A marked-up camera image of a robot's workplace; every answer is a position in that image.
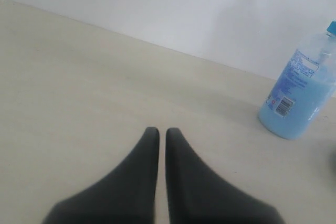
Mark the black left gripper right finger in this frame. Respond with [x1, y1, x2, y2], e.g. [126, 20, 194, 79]
[165, 128, 284, 223]

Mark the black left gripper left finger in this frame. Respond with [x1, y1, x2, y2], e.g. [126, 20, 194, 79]
[43, 127, 160, 223]

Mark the blue soap pump bottle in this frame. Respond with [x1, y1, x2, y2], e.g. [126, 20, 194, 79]
[258, 21, 335, 140]

